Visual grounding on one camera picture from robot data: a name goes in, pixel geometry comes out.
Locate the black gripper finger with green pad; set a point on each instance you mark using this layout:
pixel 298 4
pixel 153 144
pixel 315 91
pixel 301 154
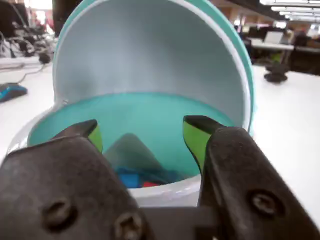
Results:
pixel 55 182
pixel 245 175

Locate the red cube block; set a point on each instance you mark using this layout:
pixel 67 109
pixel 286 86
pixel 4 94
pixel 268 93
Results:
pixel 150 184

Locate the teal whale-shaped bin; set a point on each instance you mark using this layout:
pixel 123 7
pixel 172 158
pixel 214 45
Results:
pixel 150 62

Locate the blue and black device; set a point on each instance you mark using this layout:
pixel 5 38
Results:
pixel 12 91

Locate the black lumpy object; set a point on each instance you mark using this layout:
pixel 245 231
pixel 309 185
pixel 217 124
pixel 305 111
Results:
pixel 276 75

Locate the white background desk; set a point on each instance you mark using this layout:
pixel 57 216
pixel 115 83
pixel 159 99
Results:
pixel 272 47

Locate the white background monitor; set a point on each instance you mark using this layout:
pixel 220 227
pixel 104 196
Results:
pixel 273 37

